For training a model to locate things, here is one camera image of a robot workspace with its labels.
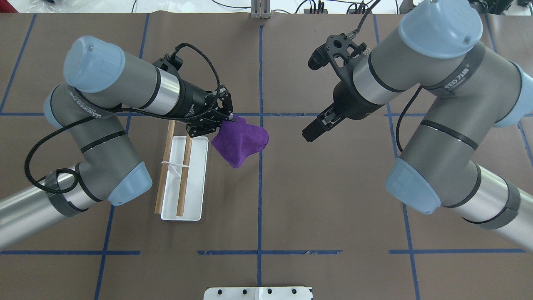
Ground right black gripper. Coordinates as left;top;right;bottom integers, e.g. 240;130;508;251
301;80;383;142

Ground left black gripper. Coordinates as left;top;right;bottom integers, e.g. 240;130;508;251
179;81;234;138

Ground purple towel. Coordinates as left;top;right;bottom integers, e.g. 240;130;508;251
211;116;269;168

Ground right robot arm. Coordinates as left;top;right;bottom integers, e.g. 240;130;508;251
301;0;532;252

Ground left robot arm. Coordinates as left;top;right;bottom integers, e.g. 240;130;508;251
0;36;234;249

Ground wooden rack rod near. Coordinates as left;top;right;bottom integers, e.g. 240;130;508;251
154;121;175;214

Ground wooden rack rod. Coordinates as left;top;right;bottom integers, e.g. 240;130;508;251
176;135;192;217
154;121;175;214

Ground white towel rack base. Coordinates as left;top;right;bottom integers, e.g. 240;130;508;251
160;135;209;221

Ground wooden rack rod far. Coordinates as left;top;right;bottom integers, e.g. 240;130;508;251
176;135;192;217

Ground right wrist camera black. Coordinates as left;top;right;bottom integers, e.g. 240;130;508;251
308;32;371;80

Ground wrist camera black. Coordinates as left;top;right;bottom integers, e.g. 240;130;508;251
152;55;183;74
308;32;371;80

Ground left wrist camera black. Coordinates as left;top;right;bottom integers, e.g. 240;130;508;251
152;55;183;74

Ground aluminium frame post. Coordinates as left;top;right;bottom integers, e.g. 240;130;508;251
251;0;272;20

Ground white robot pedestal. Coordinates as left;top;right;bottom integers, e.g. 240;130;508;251
203;286;314;300

